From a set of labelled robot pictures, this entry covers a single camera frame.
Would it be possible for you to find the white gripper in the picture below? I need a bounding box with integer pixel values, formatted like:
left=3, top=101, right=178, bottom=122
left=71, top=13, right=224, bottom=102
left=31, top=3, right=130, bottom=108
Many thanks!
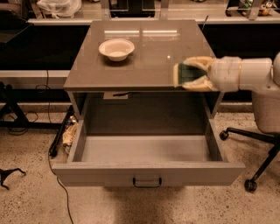
left=182, top=56, right=242, bottom=93

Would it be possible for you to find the green and yellow sponge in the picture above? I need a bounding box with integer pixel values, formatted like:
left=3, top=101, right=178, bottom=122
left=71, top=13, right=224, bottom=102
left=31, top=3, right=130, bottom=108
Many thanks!
left=173, top=63, right=207, bottom=88

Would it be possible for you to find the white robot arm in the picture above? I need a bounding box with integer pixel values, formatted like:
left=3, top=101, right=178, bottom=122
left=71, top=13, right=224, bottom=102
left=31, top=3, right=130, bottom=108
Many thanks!
left=174, top=55, right=280, bottom=134

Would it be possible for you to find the grey cabinet with counter top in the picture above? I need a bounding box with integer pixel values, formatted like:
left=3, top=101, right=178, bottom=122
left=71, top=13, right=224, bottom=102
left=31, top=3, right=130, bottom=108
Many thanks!
left=64, top=19, right=214, bottom=119

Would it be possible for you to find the white label under counter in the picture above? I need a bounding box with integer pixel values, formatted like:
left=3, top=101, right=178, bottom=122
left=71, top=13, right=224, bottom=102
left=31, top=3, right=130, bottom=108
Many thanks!
left=103, top=92, right=129, bottom=100

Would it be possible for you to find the open grey top drawer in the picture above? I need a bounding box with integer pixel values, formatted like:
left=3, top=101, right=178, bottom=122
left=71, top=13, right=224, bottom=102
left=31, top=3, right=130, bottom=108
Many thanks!
left=51, top=95, right=246, bottom=188

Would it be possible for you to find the white ceramic bowl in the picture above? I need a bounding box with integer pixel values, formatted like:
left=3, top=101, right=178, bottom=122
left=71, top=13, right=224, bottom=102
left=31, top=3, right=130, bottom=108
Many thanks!
left=99, top=38, right=135, bottom=62

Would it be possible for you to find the black office chair base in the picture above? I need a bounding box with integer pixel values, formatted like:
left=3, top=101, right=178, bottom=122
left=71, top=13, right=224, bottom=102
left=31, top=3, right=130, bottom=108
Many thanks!
left=219, top=127, right=280, bottom=193

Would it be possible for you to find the yellow crumpled cloth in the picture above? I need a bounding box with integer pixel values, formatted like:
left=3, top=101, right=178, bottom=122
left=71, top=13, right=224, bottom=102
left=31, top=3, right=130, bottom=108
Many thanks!
left=62, top=123, right=78, bottom=146

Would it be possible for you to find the white plastic bag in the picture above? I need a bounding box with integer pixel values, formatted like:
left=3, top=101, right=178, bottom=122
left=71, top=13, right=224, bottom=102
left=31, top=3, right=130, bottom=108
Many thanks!
left=37, top=0, right=81, bottom=18

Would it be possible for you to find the black power strip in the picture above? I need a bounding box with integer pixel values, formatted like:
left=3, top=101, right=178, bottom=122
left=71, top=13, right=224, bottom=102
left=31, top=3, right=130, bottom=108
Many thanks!
left=48, top=106, right=74, bottom=158

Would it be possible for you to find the black stand at left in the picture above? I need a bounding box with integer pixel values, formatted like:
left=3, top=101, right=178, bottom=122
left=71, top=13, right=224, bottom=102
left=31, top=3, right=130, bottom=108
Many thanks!
left=0, top=82, right=62, bottom=130

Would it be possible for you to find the black drawer handle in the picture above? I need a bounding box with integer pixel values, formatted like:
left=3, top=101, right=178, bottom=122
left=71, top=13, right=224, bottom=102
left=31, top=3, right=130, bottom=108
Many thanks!
left=132, top=178, right=162, bottom=188

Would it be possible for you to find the black floor cable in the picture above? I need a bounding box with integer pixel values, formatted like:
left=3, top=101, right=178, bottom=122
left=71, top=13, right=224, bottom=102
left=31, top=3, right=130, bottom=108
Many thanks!
left=46, top=69, right=74, bottom=224

